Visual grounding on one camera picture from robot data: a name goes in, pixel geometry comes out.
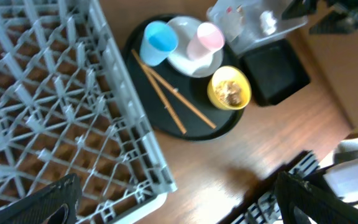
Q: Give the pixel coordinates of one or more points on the yellow bowl with scraps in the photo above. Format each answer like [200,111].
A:
[229,89]

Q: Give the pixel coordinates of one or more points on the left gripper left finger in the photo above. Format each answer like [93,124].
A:
[55,203]

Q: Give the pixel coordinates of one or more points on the pink plastic cup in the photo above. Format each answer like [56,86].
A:
[207,40]

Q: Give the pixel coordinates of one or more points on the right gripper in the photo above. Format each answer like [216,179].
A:
[341,20]

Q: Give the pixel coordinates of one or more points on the white tissue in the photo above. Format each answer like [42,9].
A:
[268,22]

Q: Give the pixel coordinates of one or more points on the grey dishwasher rack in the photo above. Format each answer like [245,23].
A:
[68,106]

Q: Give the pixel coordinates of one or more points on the wooden chopstick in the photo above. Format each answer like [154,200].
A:
[175,92]
[159,92]

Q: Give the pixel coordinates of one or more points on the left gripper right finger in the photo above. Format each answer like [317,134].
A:
[300,201]

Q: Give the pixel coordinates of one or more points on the black rectangular bin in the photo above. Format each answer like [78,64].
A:
[275,72]

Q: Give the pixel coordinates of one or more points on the clear plastic bin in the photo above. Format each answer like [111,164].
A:
[240,22]

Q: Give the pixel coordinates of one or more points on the round black tray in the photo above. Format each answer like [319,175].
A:
[193,89]

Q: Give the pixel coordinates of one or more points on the blue plastic cup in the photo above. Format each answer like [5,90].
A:
[158,42]

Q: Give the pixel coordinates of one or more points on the white round plate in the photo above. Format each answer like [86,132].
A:
[185,28]

